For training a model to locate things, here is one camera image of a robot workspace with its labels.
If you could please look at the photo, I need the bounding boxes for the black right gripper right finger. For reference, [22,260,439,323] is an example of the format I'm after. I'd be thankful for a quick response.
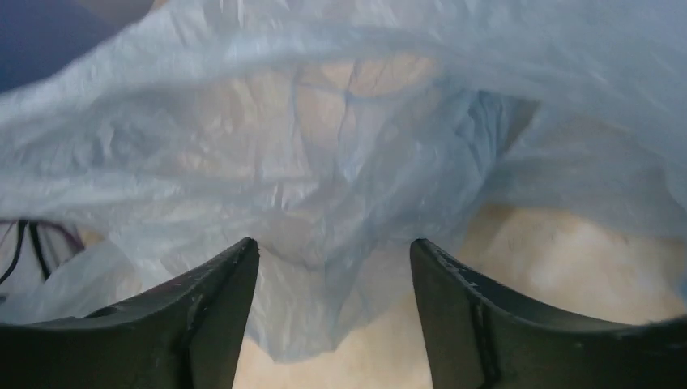
[410,239,686,389]

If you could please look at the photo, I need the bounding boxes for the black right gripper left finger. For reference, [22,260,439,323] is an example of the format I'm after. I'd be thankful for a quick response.
[1,238,259,388]

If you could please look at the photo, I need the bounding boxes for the light blue plastic trash bag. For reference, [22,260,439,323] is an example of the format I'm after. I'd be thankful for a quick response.
[1,1,686,361]

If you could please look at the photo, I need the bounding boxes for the blue plastic trash bin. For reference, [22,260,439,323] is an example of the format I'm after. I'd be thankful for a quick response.
[1,0,154,92]

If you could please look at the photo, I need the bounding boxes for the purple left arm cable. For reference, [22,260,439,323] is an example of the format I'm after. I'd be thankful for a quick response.
[0,219,87,285]

